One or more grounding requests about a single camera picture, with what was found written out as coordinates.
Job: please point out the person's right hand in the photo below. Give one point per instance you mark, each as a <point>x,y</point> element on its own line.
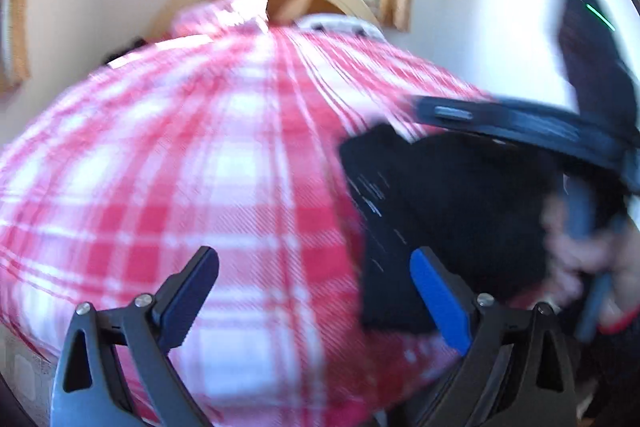
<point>614,252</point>

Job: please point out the side window curtain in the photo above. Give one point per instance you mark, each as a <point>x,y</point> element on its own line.
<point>15,67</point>

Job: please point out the black item beside bed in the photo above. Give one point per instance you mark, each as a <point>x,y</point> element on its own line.
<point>123,50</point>

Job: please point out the red plaid bed sheet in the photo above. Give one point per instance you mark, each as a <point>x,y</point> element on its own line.
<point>229,142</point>

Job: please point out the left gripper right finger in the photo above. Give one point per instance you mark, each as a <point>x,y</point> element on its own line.
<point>514,369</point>

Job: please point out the white black-dotted pillow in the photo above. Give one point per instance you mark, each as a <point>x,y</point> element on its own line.
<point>340,24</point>

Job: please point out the pink floral pillow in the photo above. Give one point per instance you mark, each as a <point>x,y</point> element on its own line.
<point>217,17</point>

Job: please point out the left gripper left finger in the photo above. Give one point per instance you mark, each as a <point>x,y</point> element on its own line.
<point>90,388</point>

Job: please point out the black pants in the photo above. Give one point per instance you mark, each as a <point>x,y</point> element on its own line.
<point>474,202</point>

